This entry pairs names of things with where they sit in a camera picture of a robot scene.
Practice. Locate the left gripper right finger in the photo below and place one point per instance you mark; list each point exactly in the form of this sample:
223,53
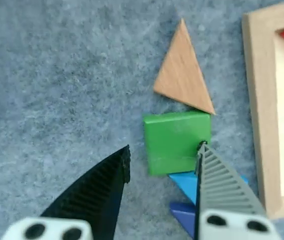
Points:
219,190

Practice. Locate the light blue triangle tangram piece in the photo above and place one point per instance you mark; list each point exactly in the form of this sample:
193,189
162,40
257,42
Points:
185,183

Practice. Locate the natural wood triangle tangram piece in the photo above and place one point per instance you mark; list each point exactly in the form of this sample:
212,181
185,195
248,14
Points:
182,72

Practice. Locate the green square tangram piece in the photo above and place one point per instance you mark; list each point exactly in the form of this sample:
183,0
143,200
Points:
174,140

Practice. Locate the square wooden tray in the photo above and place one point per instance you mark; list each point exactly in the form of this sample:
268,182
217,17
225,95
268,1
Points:
262,100

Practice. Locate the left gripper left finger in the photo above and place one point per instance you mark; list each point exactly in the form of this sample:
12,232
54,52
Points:
92,195

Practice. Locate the dark blue tangram piece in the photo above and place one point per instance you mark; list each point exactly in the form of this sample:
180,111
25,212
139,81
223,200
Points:
182,215

